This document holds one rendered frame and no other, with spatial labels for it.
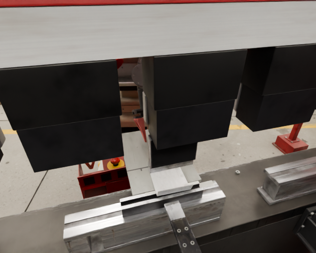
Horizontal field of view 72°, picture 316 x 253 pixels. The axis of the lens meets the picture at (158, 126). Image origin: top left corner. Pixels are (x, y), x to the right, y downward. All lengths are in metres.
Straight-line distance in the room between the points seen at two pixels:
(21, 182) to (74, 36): 2.01
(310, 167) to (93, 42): 0.69
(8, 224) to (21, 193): 1.39
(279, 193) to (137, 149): 0.43
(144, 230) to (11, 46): 0.46
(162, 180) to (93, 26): 0.40
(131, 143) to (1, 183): 1.76
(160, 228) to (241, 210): 0.25
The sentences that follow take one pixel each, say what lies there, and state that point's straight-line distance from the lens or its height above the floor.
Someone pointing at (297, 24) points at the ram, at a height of 1.37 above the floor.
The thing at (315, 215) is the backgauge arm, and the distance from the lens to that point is 0.81.
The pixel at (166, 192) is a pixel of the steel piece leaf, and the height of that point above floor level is 1.02.
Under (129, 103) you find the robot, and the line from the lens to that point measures 1.20.
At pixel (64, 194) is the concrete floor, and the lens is 1.99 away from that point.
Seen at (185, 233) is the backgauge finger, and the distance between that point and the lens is 0.49.
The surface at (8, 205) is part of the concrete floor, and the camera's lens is 2.11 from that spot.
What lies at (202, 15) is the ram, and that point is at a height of 1.39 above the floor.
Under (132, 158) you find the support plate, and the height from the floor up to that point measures 1.00.
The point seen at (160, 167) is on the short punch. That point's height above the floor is 1.09.
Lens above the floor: 1.42
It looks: 33 degrees down
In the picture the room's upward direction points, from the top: straight up
